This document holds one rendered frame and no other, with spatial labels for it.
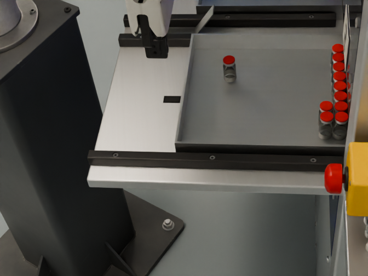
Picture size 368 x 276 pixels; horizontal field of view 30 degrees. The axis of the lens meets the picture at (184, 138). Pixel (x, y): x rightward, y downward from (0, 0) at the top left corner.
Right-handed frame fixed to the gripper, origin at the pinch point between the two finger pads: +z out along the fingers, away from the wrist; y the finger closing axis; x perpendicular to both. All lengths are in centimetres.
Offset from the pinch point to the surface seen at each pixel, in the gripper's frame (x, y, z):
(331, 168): -24.9, -17.6, 5.3
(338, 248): -28.2, -12.3, 33.6
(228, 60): -9.1, 11.9, 14.2
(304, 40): -21.9, 20.0, 16.7
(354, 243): -28.9, -20.4, 18.7
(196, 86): -3.4, 10.2, 18.8
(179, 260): 10, 26, 107
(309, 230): -27, 38, 107
